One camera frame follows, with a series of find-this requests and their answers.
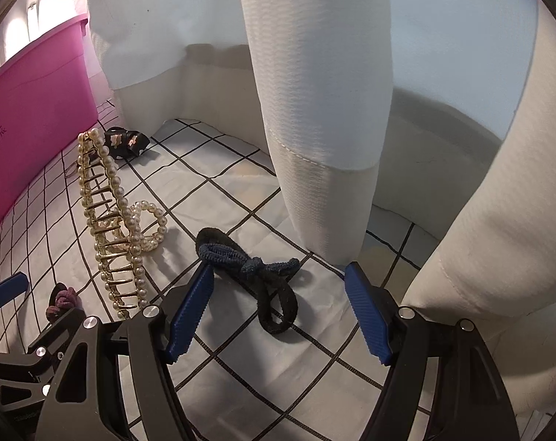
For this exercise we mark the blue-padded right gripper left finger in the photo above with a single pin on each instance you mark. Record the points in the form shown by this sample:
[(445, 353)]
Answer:
[(85, 399)]

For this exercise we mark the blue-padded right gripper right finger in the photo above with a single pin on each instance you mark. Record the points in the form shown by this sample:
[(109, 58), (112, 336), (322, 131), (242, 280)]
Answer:
[(470, 399)]

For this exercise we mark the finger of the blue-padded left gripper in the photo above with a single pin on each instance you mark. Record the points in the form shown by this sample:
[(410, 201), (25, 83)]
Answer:
[(12, 287)]

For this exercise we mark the pearl hair claw clip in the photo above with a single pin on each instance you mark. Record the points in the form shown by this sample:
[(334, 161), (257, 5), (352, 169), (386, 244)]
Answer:
[(123, 232)]

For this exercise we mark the black grid white bedsheet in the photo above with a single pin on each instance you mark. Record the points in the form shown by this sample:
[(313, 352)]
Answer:
[(315, 382)]

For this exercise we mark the pink plastic storage bin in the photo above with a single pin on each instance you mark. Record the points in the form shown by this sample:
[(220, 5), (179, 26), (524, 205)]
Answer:
[(45, 102)]

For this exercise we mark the white blue curtain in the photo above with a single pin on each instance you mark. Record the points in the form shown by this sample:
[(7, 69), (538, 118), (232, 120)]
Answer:
[(443, 111)]

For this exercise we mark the black studded strap keyring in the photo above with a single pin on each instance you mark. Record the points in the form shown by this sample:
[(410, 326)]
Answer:
[(125, 144)]

